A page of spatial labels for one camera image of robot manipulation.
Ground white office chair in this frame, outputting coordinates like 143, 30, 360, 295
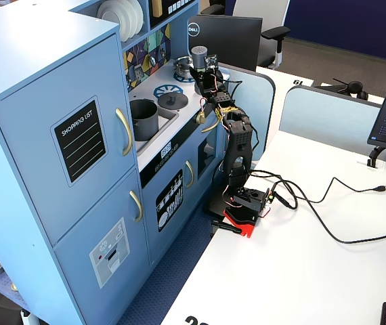
199, 0, 292, 70

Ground black table clamp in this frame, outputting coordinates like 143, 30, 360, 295
211, 218, 243, 236

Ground light blue desk divider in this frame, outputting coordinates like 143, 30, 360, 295
278, 84, 386, 170
213, 60, 277, 160

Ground gray water dispenser sticker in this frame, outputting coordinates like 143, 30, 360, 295
89, 216, 131, 290

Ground black oven control panel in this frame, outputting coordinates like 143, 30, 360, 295
139, 111, 221, 189

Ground red robot base mount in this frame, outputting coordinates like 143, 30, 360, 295
223, 207, 261, 240

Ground steel pot with lid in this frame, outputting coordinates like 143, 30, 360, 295
173, 56, 196, 77

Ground black toy microwave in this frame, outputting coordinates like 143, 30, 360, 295
148, 0, 196, 30

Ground gray salt shaker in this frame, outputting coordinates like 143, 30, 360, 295
190, 45, 210, 70

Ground thick black cable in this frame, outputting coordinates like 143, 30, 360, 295
246, 169, 386, 244

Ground robot controller board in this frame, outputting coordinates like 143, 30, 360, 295
263, 188, 278, 206

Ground blue toy kitchen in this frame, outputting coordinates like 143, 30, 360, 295
0, 0, 231, 325

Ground gold oven handle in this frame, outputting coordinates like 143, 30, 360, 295
200, 118, 220, 134

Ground thin black cable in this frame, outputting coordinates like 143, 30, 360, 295
274, 175, 379, 204

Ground curved gold fridge handle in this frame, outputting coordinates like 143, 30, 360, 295
114, 107, 133, 157
129, 190, 144, 223

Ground white toy plate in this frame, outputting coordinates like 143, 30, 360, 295
118, 0, 139, 39
130, 0, 145, 33
96, 0, 129, 43

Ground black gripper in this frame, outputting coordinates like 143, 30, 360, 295
188, 53, 226, 98

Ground black monitor stand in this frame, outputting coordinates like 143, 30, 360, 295
357, 146, 386, 170

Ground black shopping list board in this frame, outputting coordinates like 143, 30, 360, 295
49, 95, 108, 188

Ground blue fridge door with dispenser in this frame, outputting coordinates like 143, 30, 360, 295
52, 167, 152, 325

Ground gray toy sink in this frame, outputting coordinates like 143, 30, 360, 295
135, 110, 180, 153

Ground steel slotted spatula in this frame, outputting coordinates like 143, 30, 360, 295
133, 50, 144, 82

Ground small gold cabinet handle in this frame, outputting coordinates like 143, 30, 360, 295
185, 160, 195, 189

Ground gray plastic pot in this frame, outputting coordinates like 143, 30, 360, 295
129, 97, 160, 142

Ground blue oven door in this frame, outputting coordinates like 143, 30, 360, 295
192, 127, 226, 204

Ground blue fridge door with chalkboard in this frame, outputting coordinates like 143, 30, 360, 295
0, 32, 137, 247

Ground steel ladle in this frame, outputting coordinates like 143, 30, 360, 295
148, 42, 158, 68

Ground steel skimmer spoon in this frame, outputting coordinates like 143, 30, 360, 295
126, 59, 136, 89

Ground black headset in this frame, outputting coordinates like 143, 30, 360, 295
331, 77, 370, 101

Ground gray pot lid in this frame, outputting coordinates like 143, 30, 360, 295
157, 91, 190, 110

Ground blue cabinet door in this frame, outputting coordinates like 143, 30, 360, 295
142, 148, 198, 265

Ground black Dell monitor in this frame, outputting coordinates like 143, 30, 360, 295
186, 14, 263, 72

